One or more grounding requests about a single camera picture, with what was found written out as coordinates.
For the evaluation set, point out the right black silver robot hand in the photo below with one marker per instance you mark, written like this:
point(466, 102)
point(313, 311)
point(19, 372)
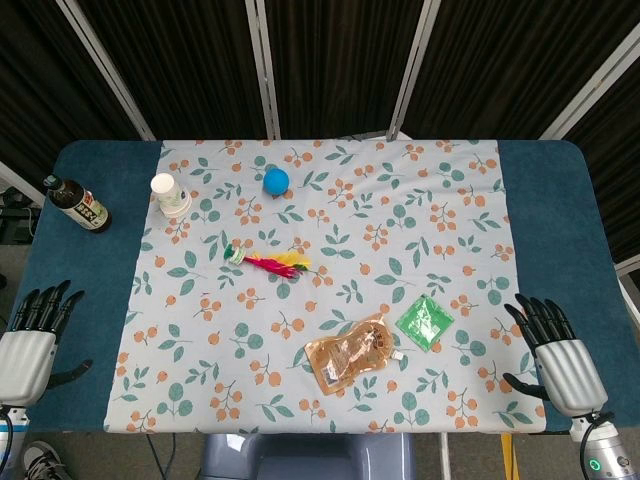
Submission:
point(570, 375)

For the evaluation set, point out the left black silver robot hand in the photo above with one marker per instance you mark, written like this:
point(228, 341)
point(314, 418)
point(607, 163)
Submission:
point(27, 365)

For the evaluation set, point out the colourful feather shuttlecock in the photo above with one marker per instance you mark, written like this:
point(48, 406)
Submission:
point(280, 264)

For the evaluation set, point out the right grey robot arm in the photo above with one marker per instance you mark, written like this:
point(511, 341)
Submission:
point(602, 450)

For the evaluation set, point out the floral tablecloth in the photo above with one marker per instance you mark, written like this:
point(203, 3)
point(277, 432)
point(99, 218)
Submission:
point(350, 225)

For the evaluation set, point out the black and white sneaker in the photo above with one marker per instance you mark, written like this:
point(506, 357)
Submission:
point(45, 462)

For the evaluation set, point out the dark blue table cover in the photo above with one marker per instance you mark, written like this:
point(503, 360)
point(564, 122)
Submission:
point(550, 225)

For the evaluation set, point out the green foil sachet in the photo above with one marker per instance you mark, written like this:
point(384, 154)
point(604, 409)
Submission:
point(425, 324)

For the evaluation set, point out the dark glass sauce bottle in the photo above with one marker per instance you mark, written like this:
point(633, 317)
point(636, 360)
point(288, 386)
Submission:
point(82, 207)

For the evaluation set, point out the brown spout pouch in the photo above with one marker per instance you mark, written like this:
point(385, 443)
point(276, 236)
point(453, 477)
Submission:
point(350, 352)

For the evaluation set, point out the blue ball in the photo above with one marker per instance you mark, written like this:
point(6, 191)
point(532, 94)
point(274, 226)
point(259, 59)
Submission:
point(276, 181)

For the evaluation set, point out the black folding screen white frames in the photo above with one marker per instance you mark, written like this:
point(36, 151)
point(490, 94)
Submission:
point(340, 60)

